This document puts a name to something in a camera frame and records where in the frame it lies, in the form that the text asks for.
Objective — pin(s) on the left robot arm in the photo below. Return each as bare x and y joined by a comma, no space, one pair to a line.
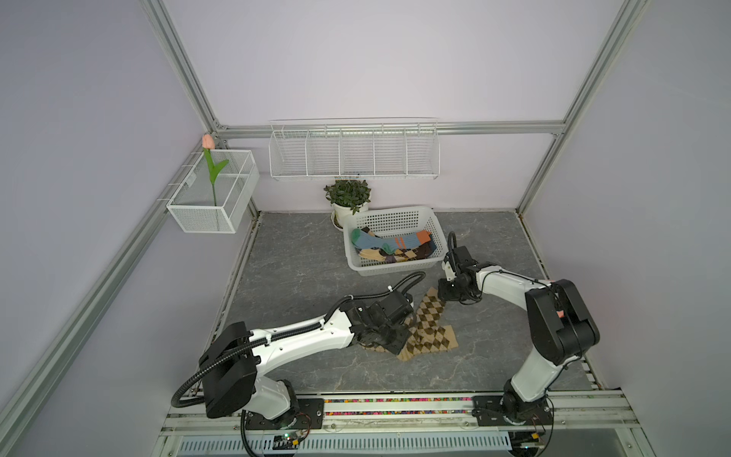
233,372

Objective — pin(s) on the white plastic perforated basket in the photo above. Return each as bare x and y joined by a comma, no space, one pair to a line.
390,225

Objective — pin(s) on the pink artificial tulip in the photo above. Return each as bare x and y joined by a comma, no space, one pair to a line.
214,168

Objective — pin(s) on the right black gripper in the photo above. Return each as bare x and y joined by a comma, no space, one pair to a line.
441,288

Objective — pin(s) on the white mesh wall box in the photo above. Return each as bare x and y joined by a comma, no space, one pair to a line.
191,204

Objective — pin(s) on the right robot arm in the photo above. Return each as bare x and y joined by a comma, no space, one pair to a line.
561,327

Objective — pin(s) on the tan argyle sock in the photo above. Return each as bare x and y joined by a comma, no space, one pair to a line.
428,340
428,312

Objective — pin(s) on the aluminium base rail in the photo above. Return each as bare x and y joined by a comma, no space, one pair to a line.
463,411

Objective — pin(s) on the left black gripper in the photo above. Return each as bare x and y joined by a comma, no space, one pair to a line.
396,345

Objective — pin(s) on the white wire wall shelf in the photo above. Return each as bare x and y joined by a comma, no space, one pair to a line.
370,149

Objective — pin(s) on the potted green plant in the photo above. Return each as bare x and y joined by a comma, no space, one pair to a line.
347,197

